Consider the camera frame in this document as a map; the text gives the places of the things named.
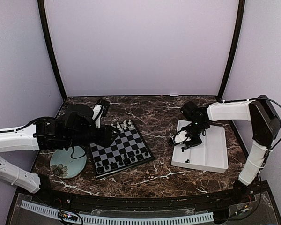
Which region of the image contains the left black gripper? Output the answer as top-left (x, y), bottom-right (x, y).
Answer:
top-left (65, 123), bottom-right (120, 148)

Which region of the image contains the white plastic tray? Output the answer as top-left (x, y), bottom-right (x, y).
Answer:
top-left (171, 125), bottom-right (229, 173)

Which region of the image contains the black and white chessboard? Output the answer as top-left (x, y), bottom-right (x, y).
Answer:
top-left (90, 120), bottom-right (155, 179)

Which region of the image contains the black chess pawn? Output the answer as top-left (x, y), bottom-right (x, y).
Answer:
top-left (124, 153), bottom-right (130, 165)

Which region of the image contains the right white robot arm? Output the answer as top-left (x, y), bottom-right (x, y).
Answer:
top-left (172, 95), bottom-right (281, 186)

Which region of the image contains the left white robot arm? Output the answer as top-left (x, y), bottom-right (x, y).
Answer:
top-left (0, 118), bottom-right (120, 204)

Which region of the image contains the green floral ceramic plate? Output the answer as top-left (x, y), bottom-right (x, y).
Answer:
top-left (50, 146), bottom-right (87, 179)

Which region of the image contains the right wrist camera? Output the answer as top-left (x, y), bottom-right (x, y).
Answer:
top-left (180, 101), bottom-right (198, 120)

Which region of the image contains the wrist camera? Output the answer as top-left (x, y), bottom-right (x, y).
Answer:
top-left (62, 99), bottom-right (110, 131)
top-left (180, 101), bottom-right (198, 120)

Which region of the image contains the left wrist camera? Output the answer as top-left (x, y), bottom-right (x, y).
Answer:
top-left (62, 99), bottom-right (110, 131)

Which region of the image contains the black front rail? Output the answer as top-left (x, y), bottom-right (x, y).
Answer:
top-left (16, 182), bottom-right (270, 211)

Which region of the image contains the white slotted cable duct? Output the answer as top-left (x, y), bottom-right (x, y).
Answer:
top-left (20, 200), bottom-right (214, 225)

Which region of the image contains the left black frame post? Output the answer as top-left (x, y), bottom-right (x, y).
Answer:
top-left (37, 0), bottom-right (67, 101)

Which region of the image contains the black frame post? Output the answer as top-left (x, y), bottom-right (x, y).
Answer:
top-left (217, 0), bottom-right (245, 100)
top-left (37, 0), bottom-right (67, 101)

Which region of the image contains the right black frame post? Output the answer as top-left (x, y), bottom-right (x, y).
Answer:
top-left (217, 0), bottom-right (245, 100)

